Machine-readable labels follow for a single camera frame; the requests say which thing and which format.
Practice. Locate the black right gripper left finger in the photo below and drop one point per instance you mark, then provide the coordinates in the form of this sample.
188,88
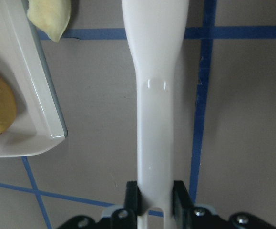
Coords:
130,215

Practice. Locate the white plastic dustpan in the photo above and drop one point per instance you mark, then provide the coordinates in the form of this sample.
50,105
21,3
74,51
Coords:
39,125

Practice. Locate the yellow fruit peel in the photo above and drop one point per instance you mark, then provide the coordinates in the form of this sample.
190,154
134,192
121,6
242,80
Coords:
50,16

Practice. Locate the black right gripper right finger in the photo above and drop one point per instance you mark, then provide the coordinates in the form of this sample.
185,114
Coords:
186,214

